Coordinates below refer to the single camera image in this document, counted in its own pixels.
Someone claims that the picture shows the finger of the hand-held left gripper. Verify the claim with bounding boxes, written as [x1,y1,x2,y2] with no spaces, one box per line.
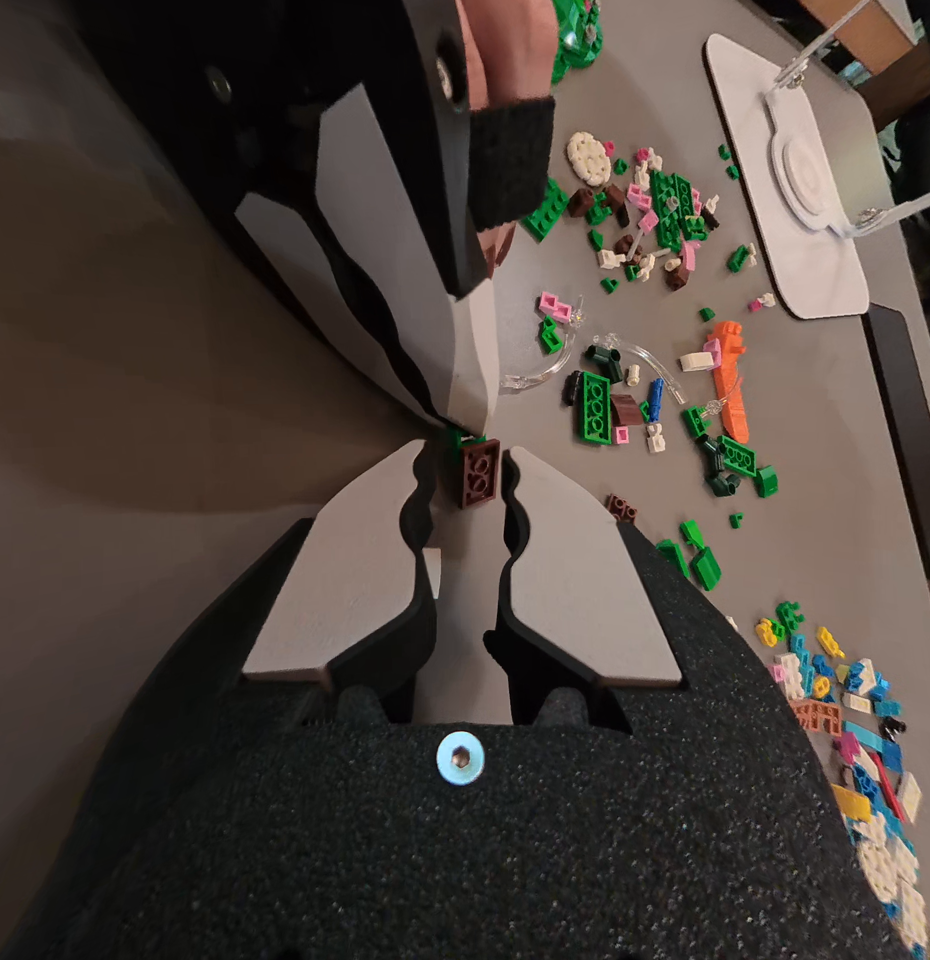
[317,82,503,440]
[234,189,445,430]

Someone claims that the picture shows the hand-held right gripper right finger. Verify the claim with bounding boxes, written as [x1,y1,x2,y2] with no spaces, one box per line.
[484,446,685,726]

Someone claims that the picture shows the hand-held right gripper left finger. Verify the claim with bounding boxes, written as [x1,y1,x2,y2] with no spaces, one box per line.
[240,438,439,726]

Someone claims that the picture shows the green lego build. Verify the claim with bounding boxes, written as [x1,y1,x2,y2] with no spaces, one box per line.
[551,0,605,85]

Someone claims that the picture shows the green two-by-four lego plate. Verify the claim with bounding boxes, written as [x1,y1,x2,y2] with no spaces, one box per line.
[521,177,571,243]

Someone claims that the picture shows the transparent curved lego tube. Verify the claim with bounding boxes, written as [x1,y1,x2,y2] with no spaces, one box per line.
[592,333,689,406]
[499,296,586,396]

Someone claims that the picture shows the large green ringed lego plate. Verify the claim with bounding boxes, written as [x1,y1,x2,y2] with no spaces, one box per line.
[576,370,614,447]

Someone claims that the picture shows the scatter of small lego pieces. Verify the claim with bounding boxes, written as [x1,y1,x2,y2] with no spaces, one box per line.
[566,142,781,316]

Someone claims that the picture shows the small green lego plate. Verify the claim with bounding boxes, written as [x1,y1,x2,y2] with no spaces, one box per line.
[718,435,758,480]

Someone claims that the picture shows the cream round lego plate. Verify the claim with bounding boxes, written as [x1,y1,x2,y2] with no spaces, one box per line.
[566,131,612,187]

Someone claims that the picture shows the transparent lego bar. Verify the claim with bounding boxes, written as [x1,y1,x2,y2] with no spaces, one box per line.
[697,371,745,421]

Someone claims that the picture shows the green lego plate assembly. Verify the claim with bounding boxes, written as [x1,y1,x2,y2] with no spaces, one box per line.
[648,171,709,252]

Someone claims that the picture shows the orange lego brick separator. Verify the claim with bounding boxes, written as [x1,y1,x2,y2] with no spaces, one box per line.
[708,320,751,445]

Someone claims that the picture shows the pile of colourful lego pieces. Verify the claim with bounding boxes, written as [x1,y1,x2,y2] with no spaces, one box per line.
[753,600,930,960]

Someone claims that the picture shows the person's left hand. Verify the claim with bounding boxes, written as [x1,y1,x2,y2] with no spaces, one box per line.
[459,0,561,277]

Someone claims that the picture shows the black desk mat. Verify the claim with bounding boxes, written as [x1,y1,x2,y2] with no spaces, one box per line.
[861,303,930,582]

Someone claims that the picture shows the white book stand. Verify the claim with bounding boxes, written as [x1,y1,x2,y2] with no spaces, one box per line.
[703,0,930,321]

